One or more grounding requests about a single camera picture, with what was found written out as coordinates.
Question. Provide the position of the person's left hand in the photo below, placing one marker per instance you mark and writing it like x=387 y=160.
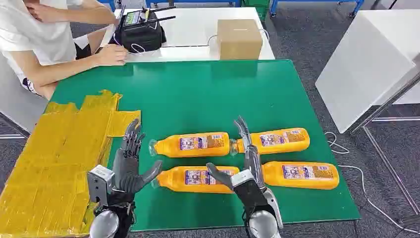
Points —
x=39 y=11

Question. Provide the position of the brown cardboard box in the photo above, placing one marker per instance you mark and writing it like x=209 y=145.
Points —
x=239 y=41

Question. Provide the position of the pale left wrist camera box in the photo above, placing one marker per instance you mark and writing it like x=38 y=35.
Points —
x=98 y=185

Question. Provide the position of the black remote controller with antennas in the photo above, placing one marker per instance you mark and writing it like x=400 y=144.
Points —
x=132 y=18

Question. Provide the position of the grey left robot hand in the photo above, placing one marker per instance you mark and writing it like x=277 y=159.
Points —
x=126 y=170

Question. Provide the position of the green table mat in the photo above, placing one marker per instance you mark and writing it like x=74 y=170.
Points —
x=197 y=98

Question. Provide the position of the white panel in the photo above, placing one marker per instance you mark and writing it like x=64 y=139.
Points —
x=16 y=98

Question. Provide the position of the green crate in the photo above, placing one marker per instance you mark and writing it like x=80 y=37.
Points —
x=259 y=8

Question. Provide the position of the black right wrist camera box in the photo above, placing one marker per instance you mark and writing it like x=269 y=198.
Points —
x=247 y=192

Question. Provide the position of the metal table leg frame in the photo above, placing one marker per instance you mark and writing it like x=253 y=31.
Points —
x=387 y=105

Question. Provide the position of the white side table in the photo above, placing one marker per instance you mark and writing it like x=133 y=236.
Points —
x=361 y=65

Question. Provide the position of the person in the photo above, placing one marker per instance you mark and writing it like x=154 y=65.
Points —
x=32 y=36

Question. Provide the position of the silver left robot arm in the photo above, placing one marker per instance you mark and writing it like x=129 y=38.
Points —
x=104 y=225

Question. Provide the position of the yellow taped sheet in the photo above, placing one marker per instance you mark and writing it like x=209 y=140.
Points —
x=49 y=164

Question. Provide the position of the black bag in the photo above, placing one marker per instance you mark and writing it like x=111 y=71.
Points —
x=144 y=37

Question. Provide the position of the person's right hand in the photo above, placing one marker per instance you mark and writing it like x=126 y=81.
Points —
x=111 y=55

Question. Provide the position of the blue metal frame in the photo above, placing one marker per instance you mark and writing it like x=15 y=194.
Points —
x=193 y=2
x=315 y=1

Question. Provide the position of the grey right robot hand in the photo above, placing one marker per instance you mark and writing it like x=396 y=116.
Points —
x=253 y=161

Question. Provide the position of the orange detergent bottle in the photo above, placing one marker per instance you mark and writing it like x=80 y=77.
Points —
x=177 y=181
x=295 y=181
x=279 y=142
x=170 y=146

